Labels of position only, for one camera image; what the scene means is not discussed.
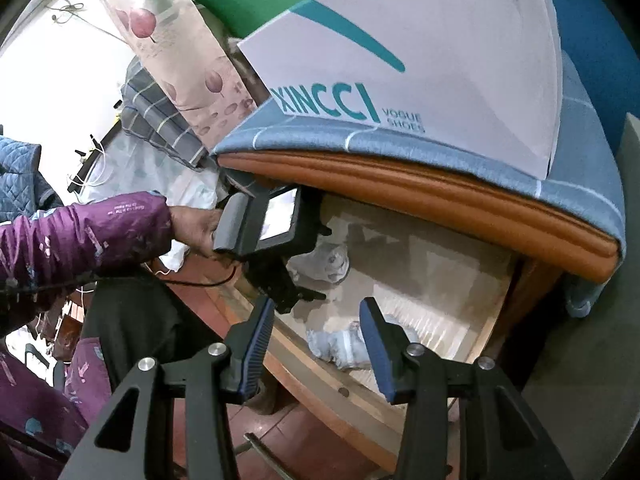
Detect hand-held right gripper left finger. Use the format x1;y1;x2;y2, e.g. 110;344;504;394
60;296;276;480

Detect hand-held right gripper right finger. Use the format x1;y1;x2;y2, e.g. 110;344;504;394
359;296;576;480

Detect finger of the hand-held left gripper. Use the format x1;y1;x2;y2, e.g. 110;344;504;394
292;285;329;306

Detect pale blue underwear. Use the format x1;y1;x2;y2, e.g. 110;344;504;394
306;317;421;372

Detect wooden drawer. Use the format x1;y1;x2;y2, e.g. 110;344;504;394
197;192;518;478

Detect white shoe box teal print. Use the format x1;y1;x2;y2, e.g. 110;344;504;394
236;0;563;181

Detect person's left forearm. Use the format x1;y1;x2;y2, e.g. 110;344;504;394
0;191;173;341

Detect person's left hand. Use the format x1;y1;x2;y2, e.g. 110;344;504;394
167;206;237;263

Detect metal rod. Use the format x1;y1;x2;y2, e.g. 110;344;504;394
242;432;301;480

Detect blue checked cloth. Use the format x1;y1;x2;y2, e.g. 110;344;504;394
210;52;628;318

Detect white dotted bedsheet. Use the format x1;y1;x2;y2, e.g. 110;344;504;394
80;135;231;271

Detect person's black pants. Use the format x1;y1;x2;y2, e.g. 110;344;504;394
80;270;236;411

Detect wooden nightstand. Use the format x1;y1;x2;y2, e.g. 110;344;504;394
217;150;626;386

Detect grey plaid blanket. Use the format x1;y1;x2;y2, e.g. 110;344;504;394
120;55;218;173

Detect pink floral curtain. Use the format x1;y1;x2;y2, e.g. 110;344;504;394
82;0;261;141

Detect person's purple jacket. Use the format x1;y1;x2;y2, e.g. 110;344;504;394
0;335;113;480

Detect blue quilted jacket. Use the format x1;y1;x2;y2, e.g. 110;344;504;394
0;135;63;223

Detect blue foam mat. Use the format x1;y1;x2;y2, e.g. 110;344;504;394
532;0;640;133

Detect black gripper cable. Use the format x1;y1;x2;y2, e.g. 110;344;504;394
0;262;238;301

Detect grey wall cable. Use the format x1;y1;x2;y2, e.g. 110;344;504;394
47;0;126;41

